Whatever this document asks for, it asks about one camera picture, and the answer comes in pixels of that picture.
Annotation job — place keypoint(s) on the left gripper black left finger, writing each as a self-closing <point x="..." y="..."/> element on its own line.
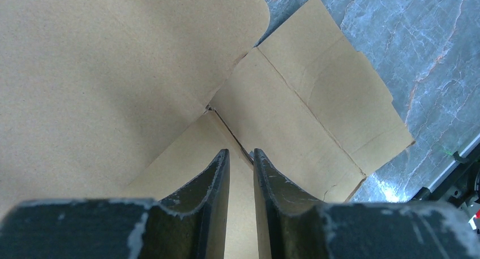
<point x="189" y="223"/>

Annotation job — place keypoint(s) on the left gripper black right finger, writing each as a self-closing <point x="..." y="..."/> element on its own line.
<point x="291" y="223"/>

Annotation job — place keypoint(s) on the cardboard box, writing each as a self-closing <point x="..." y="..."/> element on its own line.
<point x="134" y="98"/>

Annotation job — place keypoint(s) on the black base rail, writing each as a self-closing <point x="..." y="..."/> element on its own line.
<point x="458" y="184"/>

